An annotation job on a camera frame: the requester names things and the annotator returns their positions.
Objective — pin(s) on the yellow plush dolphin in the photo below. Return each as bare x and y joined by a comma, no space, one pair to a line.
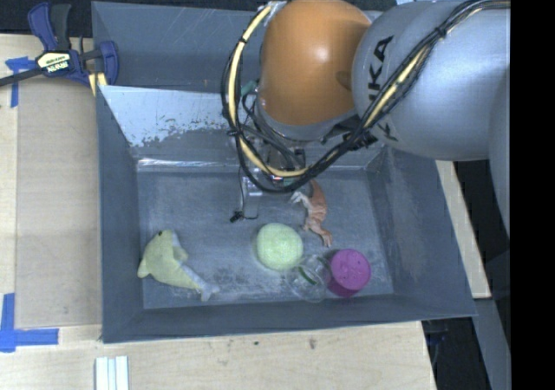
167,262

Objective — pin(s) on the orange toy dinosaur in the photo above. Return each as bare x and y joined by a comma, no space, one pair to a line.
317,210

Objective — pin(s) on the grey metal bin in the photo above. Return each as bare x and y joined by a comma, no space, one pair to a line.
182,215

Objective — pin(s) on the purple plastic cup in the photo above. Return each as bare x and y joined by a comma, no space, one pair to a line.
350,271

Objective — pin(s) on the pale grey metal gripper finger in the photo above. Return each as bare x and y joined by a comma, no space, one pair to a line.
252,197

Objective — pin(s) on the pale green sponge ball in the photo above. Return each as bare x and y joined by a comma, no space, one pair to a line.
278,246

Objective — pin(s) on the clear glass jar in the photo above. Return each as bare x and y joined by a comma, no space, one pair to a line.
310,282

